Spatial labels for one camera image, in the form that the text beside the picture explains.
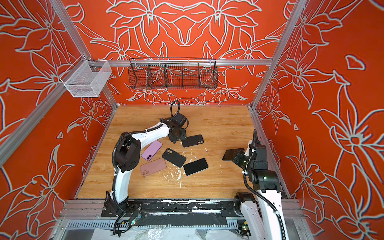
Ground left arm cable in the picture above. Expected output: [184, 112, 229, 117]
[170, 100, 181, 118]

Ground black phone lower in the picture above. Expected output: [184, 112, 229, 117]
[183, 158, 209, 176]

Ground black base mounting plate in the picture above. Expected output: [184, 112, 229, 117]
[101, 199, 243, 217]

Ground dark phone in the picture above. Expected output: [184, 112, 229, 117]
[222, 148, 245, 162]

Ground black wire basket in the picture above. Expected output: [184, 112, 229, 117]
[128, 58, 219, 90]

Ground clear plastic bin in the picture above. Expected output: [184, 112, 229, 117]
[60, 60, 112, 98]

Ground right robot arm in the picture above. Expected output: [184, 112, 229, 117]
[233, 142, 289, 240]

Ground black phone case with camera hole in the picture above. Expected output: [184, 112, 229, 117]
[162, 148, 187, 168]

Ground purple phone case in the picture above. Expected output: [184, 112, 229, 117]
[141, 141, 163, 161]

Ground pink phone case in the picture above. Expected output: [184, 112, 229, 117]
[140, 158, 167, 177]

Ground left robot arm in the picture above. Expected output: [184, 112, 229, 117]
[102, 113, 189, 217]

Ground white cable duct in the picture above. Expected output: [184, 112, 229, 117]
[65, 220, 239, 231]

